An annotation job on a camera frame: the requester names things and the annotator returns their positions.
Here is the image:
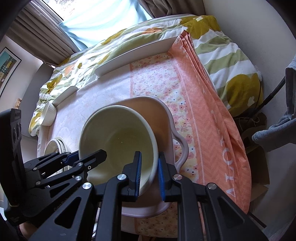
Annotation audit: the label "grey hanging clothes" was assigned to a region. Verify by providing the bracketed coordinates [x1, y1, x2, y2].
[252, 63, 296, 152]

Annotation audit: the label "cream bowl with lion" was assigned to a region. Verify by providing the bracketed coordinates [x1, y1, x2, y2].
[79, 105, 159, 194]

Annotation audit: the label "plain cream bowl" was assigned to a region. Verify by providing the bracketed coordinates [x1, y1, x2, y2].
[40, 102, 57, 126]

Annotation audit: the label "framed wall picture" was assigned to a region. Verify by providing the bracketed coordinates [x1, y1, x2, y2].
[0, 47, 22, 95]

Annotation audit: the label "pink floral tablecloth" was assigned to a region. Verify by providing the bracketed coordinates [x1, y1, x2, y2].
[36, 29, 253, 239]

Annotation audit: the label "floral green yellow duvet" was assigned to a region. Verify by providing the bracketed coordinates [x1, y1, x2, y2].
[28, 14, 263, 136]

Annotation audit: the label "brown curtain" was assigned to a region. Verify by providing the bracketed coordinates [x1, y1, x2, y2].
[6, 1, 206, 66]

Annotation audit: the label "small duck pattern plate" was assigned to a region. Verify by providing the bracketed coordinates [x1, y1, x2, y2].
[44, 137, 69, 155]

